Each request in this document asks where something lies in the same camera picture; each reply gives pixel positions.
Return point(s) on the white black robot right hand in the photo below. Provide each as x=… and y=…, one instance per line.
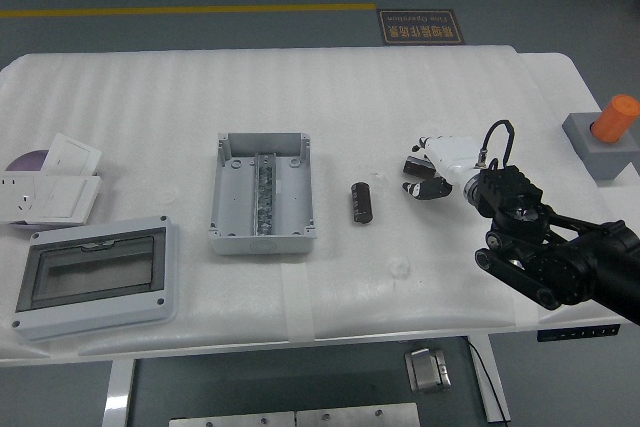
x=452, y=157

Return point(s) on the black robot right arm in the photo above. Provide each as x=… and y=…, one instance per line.
x=590, y=257

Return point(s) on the open grey junction box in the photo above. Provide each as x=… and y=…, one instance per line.
x=235, y=197

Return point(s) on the grey box with clear window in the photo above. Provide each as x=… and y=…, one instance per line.
x=100, y=317

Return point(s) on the white foam mat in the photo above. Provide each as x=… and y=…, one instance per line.
x=350, y=87

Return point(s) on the black orange floor sign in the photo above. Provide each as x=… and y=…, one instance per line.
x=420, y=27

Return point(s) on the grey block holder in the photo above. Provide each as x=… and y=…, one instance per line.
x=605, y=157

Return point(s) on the orange cylinder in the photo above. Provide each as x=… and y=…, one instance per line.
x=615, y=119

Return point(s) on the black table control panel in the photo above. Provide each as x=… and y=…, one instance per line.
x=575, y=333

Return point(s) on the silver metal floor hinge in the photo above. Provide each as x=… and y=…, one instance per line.
x=427, y=372

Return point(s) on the white table leg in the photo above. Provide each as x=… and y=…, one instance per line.
x=119, y=392
x=492, y=382

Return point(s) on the grey metal plate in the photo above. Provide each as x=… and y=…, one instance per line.
x=230, y=420
x=357, y=416

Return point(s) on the purple round disc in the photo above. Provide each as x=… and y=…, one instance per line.
x=27, y=162

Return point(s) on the silver metal mounting rail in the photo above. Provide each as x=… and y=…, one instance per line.
x=264, y=187

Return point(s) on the white wall switch panel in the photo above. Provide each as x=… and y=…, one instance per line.
x=67, y=199
x=72, y=154

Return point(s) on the white wall socket panel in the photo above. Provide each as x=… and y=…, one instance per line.
x=17, y=197

